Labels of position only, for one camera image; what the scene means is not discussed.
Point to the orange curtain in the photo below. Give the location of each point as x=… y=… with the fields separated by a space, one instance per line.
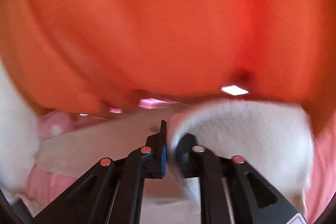
x=88 y=56

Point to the pink polka dot pillow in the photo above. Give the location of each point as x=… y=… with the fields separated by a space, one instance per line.
x=55 y=123

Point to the pink floral bedsheet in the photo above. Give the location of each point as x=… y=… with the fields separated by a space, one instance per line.
x=323 y=173

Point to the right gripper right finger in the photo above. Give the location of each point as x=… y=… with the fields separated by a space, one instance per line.
x=231 y=190

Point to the white knitted sweater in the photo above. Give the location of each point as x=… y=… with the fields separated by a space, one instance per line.
x=20 y=142

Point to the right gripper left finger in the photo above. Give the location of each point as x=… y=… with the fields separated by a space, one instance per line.
x=111 y=191

